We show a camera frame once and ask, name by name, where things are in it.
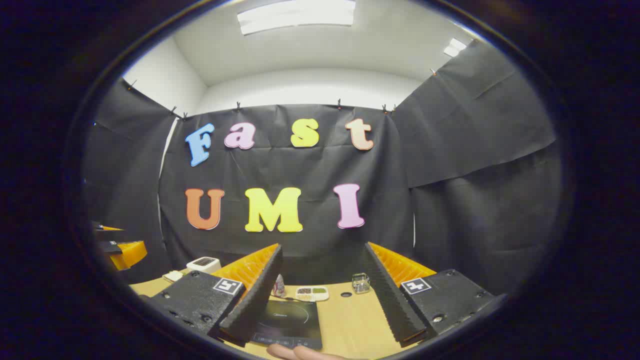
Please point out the silver bottle with colourful label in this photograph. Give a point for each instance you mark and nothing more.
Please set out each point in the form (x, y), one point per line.
(279, 287)

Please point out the white toaster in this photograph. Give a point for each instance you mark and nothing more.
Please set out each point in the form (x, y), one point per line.
(203, 265)

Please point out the large ceiling light panel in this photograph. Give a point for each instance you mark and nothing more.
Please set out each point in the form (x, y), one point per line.
(297, 15)

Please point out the black induction cooktop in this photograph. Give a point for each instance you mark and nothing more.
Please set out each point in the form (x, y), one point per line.
(295, 320)

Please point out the white rectangular plate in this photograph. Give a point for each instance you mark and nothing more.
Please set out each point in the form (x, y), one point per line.
(173, 279)

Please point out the small ceiling light panel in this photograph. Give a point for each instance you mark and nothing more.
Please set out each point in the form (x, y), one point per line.
(454, 48)

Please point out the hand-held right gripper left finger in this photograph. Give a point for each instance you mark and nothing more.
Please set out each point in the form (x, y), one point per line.
(255, 305)

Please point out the white seasoning tray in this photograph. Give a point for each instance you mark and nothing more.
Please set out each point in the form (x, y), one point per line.
(312, 293)

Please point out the black backdrop cloth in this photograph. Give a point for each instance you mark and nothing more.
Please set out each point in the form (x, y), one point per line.
(310, 165)

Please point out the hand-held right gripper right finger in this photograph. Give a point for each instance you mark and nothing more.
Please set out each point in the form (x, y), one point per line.
(390, 300)

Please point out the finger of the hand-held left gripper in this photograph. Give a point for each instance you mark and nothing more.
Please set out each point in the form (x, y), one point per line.
(106, 230)
(129, 254)

